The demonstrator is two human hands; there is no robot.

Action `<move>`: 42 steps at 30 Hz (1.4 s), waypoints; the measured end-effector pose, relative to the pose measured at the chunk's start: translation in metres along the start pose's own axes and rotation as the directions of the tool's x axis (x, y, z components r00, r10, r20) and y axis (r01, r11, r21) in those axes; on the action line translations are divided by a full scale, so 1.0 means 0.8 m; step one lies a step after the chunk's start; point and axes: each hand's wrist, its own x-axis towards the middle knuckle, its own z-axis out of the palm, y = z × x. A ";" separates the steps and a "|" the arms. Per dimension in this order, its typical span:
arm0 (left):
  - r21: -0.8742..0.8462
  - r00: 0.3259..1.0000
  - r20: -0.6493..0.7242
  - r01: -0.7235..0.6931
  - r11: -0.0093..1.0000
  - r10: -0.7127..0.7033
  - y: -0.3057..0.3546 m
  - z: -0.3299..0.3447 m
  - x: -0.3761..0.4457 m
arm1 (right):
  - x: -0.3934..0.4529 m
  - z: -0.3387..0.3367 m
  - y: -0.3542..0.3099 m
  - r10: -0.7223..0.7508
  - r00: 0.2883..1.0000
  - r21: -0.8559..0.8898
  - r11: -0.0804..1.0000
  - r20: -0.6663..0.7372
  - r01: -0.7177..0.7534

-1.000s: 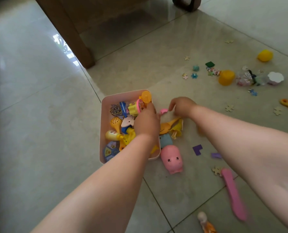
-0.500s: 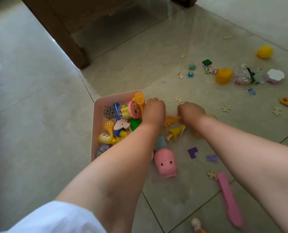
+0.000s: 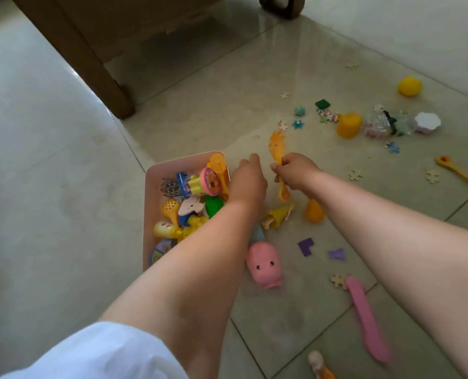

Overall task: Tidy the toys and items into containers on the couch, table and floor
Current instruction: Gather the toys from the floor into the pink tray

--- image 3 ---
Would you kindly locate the pinkish jigsaw puzzle piece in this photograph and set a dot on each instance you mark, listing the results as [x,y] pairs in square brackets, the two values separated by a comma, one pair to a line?
[282,126]

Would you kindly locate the yellow toy cup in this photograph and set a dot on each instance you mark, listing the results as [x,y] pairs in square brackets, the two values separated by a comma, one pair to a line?
[349,126]

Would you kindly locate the pink plastic toy tray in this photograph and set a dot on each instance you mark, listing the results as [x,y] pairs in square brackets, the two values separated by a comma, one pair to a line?
[151,205]

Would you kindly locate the clear bag of trinkets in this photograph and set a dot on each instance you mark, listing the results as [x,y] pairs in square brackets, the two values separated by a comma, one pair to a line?
[376,126]

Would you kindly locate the dark wooden furniture foot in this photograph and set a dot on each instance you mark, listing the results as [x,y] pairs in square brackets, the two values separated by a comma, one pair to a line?
[283,5]

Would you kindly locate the yellow toy ladle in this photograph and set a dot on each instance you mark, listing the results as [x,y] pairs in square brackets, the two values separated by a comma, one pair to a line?
[460,175]

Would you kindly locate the purple angled piece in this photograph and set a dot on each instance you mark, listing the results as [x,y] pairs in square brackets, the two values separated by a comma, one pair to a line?
[304,248]

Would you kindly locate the pink toy stick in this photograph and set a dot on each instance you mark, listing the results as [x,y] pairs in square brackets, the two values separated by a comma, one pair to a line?
[366,319]

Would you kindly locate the striped card gold pins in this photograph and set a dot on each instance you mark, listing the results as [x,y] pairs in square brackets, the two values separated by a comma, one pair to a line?
[171,187]

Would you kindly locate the yellow round toy fruit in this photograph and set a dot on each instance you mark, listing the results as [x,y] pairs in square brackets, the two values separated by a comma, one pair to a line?
[409,86]

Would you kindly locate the green bumpy toy vegetable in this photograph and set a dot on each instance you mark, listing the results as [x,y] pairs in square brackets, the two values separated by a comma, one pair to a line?
[213,207]

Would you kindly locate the person's right hand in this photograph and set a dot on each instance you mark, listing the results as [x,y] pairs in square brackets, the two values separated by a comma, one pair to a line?
[297,171]

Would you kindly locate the colourful printed puzzle pieces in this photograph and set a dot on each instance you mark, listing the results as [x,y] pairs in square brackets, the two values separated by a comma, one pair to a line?
[328,116]

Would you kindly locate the orange toy pasta fork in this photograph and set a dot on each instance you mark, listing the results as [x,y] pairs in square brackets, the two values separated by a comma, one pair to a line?
[277,147]

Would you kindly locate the person's right forearm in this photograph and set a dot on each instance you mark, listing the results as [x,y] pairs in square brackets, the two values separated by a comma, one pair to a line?
[395,252]

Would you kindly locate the person's left forearm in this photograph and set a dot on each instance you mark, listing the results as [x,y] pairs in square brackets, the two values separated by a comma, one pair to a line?
[186,292]

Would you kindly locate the person's left hand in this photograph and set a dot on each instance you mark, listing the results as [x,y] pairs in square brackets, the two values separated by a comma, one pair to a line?
[247,183]

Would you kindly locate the pink round toy animal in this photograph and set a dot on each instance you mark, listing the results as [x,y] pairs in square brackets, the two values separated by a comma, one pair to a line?
[263,264]

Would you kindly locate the light blue toy cup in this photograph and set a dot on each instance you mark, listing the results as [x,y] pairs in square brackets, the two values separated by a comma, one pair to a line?
[257,236]

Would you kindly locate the pale animal shaped toy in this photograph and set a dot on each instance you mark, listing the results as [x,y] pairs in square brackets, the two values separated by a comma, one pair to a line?
[190,207]

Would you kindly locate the person's white sleeve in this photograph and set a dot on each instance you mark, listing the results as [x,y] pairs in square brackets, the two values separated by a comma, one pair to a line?
[100,355]

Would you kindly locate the blue plastic toy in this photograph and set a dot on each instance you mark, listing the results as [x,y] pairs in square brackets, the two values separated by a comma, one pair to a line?
[182,183]

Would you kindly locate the small orange figurine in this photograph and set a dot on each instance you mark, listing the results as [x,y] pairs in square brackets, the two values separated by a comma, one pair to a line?
[318,367]

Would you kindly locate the white scalloped toy cup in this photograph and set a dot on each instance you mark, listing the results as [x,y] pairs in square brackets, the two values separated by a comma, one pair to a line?
[427,122]

